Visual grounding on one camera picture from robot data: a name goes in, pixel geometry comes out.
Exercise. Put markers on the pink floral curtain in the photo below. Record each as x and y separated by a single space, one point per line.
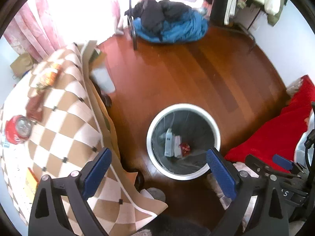
32 31

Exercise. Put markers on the red blanket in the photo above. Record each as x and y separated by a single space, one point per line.
280 135

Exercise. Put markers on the black trash bag liner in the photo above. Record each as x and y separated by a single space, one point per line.
194 130

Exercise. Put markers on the black clothes rack pole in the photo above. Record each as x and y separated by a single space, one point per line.
132 30

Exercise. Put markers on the red soda can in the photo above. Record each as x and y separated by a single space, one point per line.
18 129

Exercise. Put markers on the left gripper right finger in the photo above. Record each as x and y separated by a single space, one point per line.
239 186

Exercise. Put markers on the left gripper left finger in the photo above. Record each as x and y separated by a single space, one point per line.
48 215

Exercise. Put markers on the brown paper bag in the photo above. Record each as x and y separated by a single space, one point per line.
22 64

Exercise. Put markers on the white round trash bin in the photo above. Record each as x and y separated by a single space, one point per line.
176 107

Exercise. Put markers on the black clothes pile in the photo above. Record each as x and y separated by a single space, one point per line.
153 14

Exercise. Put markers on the blue jacket pile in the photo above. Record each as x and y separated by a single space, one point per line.
191 26

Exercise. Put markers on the checkered brown white tablecloth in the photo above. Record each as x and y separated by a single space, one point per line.
74 128

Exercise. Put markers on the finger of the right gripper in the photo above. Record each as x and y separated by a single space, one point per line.
291 166
259 167

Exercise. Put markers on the orange snack bag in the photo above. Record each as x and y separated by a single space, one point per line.
48 77

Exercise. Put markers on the dark red wrapper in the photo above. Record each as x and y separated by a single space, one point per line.
34 108

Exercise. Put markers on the pink white carton in bin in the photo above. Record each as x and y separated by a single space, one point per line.
177 146

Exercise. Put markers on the red wrapper in bin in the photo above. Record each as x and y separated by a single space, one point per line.
185 149

